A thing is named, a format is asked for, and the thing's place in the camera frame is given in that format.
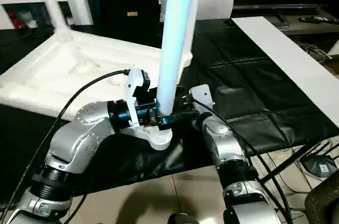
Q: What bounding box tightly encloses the white plastic table top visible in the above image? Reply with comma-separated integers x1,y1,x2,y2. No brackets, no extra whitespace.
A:
0,29,193,151

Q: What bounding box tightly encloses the black work mat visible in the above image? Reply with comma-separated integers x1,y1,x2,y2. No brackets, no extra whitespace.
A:
0,19,339,203

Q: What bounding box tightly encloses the dark robot foot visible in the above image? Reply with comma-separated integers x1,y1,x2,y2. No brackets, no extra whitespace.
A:
167,212,203,224

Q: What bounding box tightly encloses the white flat sheet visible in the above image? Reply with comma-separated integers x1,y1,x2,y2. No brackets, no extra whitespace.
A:
231,16,339,129

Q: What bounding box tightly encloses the black stand leg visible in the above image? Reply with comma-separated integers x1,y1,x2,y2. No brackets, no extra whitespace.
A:
258,142,339,185

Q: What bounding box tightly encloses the black flat screen stand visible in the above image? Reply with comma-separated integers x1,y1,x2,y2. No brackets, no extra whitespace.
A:
232,3,323,30

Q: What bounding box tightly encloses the grey floor device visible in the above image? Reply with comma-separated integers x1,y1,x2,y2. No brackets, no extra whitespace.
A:
303,155,337,178

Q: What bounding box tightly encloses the black remote control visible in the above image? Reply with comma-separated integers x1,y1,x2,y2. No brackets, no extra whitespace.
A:
298,16,337,25

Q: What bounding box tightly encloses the dark brown round seat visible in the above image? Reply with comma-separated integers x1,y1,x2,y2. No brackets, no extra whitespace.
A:
304,184,339,224

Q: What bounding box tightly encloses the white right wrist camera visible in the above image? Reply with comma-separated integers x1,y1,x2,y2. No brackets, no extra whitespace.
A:
189,83,216,115

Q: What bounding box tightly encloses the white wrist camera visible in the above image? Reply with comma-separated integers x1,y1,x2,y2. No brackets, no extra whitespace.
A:
123,66,152,129
189,83,216,115

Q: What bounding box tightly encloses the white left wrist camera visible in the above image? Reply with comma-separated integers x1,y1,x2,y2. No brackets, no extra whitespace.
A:
123,66,152,129

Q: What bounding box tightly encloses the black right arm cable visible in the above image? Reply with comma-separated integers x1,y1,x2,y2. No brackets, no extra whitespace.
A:
194,99,295,224

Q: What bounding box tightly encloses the thin white cable bundle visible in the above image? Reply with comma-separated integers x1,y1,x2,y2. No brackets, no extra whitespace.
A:
298,41,331,61

